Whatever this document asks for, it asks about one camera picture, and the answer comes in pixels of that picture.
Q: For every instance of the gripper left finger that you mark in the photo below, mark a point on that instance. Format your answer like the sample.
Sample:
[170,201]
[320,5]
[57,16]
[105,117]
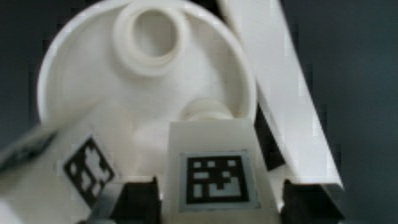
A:
[137,202]

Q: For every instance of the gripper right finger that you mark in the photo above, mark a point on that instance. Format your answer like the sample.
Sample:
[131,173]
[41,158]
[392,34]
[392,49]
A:
[311,203]

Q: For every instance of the white stool leg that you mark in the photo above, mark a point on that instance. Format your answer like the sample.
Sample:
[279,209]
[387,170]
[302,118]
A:
[55,169]
[217,186]

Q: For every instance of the white round stool seat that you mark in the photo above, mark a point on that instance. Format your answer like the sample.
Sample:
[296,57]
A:
[142,57]

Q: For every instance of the white front rail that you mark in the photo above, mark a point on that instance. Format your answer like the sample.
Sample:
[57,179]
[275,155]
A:
[254,17]

